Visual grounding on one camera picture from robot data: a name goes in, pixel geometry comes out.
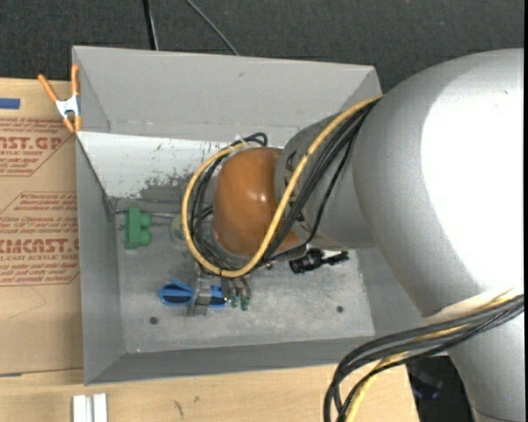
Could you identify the blue sunglasses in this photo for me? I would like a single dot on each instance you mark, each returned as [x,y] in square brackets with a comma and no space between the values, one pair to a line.
[173,293]

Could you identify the grey metal bin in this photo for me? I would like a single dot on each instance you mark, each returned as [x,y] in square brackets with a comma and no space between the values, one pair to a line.
[290,315]

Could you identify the green toy block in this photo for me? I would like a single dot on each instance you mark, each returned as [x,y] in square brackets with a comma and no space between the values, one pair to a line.
[136,229]

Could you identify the brown cardboard board, red print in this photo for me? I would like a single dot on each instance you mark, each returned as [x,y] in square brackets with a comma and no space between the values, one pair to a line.
[35,315]

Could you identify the black cylinder on white bracket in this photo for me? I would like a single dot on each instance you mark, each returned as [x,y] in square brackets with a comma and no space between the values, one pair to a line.
[309,262]

